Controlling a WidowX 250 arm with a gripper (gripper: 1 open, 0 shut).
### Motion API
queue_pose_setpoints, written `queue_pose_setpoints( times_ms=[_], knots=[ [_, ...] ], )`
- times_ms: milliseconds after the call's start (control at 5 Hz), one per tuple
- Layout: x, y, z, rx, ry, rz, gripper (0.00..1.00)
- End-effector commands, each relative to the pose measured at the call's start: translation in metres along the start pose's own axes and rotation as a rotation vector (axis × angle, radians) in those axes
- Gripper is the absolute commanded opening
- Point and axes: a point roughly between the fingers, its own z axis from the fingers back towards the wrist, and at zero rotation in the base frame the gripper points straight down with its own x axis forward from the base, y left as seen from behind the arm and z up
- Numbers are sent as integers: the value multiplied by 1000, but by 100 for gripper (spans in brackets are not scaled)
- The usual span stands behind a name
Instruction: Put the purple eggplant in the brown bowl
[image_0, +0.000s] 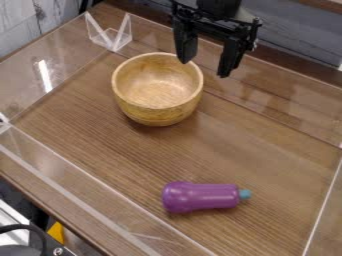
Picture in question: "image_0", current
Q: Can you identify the brown wooden bowl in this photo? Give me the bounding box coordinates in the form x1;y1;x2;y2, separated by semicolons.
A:
111;52;205;127

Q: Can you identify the clear acrylic front wall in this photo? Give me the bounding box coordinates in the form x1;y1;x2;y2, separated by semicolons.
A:
0;113;217;256

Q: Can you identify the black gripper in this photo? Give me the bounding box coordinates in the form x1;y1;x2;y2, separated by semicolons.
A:
170;0;262;78

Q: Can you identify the clear acrylic corner bracket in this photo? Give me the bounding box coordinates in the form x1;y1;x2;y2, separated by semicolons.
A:
85;12;133;52

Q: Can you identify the yellow black device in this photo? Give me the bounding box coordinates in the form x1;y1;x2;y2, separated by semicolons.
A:
28;223;77;256

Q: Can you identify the purple toy eggplant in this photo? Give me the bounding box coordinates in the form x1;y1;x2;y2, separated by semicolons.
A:
162;181;252;213

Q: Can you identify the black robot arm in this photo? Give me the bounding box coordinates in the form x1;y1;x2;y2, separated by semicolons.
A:
170;0;262;78

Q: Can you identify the black cable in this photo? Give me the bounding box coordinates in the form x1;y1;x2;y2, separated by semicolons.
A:
0;223;48;256

